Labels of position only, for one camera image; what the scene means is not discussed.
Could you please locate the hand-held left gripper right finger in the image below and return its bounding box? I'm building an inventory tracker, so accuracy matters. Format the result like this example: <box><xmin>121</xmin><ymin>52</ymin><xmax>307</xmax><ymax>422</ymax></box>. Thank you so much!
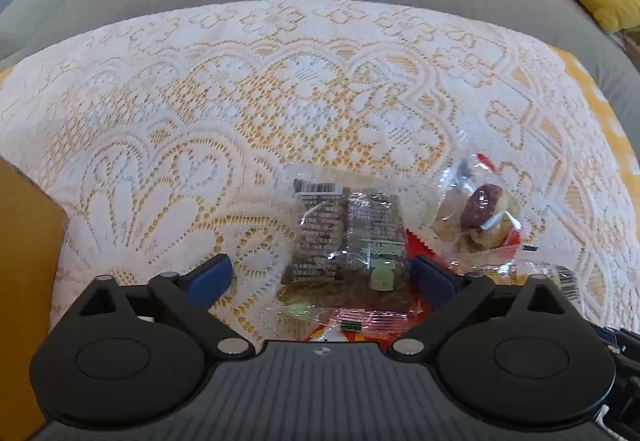
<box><xmin>391</xmin><ymin>254</ymin><xmax>584</xmax><ymax>363</ymax></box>

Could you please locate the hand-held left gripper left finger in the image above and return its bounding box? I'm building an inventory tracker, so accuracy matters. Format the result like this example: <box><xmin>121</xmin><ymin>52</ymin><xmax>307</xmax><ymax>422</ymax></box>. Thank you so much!
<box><xmin>75</xmin><ymin>252</ymin><xmax>252</xmax><ymax>362</ymax></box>

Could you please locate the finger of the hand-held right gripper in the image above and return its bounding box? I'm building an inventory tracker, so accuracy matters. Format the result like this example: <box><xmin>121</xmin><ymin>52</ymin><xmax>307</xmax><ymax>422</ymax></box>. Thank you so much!
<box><xmin>587</xmin><ymin>320</ymin><xmax>640</xmax><ymax>441</ymax></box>

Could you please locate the clear packet of yellow cake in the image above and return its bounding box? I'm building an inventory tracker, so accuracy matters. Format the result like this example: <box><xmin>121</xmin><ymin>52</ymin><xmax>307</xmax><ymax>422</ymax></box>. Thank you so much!
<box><xmin>447</xmin><ymin>258</ymin><xmax>583</xmax><ymax>309</ymax></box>

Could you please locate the clear packet of brown snacks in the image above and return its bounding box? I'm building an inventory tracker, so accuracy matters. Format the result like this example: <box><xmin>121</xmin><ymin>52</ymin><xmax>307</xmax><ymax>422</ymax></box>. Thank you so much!
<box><xmin>279</xmin><ymin>178</ymin><xmax>407</xmax><ymax>314</ymax></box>

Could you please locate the orange cardboard box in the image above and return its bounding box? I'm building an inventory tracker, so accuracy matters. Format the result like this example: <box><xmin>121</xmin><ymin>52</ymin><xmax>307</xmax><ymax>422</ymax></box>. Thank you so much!
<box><xmin>0</xmin><ymin>156</ymin><xmax>68</xmax><ymax>441</ymax></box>

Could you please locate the clear packet with red pastry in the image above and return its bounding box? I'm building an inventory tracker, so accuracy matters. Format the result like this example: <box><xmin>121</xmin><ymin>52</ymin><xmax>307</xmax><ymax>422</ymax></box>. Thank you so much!
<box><xmin>430</xmin><ymin>148</ymin><xmax>525</xmax><ymax>256</ymax></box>

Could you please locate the white lace tablecloth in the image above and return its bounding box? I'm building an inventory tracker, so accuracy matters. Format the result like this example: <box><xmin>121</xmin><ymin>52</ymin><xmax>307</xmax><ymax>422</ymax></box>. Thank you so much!
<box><xmin>0</xmin><ymin>0</ymin><xmax>640</xmax><ymax>352</ymax></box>

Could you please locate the yellow checked tablecloth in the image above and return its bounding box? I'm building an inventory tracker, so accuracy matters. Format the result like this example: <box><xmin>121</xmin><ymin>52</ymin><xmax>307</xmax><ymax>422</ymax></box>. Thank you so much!
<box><xmin>550</xmin><ymin>46</ymin><xmax>640</xmax><ymax>202</ymax></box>

